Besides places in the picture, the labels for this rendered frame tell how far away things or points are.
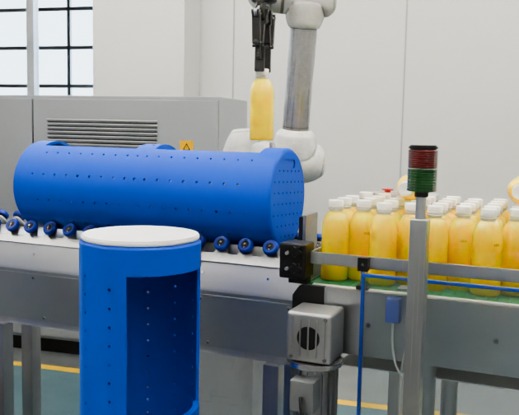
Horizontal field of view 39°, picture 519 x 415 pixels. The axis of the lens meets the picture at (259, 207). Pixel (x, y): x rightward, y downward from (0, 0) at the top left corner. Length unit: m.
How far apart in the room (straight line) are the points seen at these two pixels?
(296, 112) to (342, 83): 2.18
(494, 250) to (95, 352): 0.95
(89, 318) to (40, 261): 0.72
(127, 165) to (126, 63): 2.92
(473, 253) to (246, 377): 1.26
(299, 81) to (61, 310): 1.17
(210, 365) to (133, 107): 1.64
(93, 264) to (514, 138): 3.58
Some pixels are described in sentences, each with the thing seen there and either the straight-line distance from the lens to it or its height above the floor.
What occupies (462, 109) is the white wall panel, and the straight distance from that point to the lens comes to 4.87.
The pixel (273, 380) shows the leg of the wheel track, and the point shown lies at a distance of 2.13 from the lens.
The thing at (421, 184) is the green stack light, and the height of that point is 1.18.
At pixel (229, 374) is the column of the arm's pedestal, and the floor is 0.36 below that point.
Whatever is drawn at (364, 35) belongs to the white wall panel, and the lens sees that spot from 4.96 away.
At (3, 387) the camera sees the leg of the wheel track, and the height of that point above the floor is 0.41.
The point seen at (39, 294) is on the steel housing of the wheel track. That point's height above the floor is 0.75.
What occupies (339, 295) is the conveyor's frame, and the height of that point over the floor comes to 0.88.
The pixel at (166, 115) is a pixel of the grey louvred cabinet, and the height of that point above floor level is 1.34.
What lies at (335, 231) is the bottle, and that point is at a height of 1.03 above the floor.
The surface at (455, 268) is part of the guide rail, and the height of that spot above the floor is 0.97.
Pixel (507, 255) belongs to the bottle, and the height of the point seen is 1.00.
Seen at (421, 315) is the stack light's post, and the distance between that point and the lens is 1.66.
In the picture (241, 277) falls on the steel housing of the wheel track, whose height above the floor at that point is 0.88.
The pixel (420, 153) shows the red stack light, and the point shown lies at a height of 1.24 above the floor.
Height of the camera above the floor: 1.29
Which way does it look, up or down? 6 degrees down
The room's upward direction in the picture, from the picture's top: 1 degrees clockwise
